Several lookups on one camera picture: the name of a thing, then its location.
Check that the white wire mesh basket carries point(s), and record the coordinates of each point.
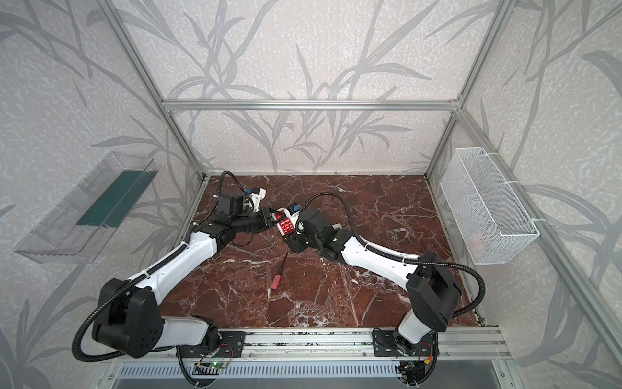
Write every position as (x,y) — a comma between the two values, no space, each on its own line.
(492,221)

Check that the aluminium frame crossbar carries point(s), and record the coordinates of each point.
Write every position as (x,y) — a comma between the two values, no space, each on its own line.
(398,105)

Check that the pink handled screwdriver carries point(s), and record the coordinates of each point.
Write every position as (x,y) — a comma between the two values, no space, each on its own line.
(278,276)

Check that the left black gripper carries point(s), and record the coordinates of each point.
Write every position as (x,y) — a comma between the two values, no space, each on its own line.
(263,219)

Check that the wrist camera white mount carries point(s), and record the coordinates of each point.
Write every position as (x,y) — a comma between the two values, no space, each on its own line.
(255,196)
(293,209)

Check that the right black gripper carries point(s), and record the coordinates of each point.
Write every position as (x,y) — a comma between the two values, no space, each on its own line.
(299,231)

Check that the clear plastic wall bin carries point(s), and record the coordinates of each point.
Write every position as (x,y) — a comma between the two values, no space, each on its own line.
(77,229)

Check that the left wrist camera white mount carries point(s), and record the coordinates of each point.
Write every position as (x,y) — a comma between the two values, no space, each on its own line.
(255,196)

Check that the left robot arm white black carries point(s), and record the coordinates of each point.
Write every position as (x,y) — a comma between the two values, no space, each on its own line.
(127,320)

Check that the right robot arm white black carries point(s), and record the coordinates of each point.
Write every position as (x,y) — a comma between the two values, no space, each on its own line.
(432,288)

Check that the red white remote control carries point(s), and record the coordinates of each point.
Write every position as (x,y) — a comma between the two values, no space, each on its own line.
(284,223)

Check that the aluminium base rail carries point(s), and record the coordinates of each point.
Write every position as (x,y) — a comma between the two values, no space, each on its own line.
(354,344)

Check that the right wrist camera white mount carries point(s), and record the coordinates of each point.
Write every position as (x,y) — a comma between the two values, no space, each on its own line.
(293,209)

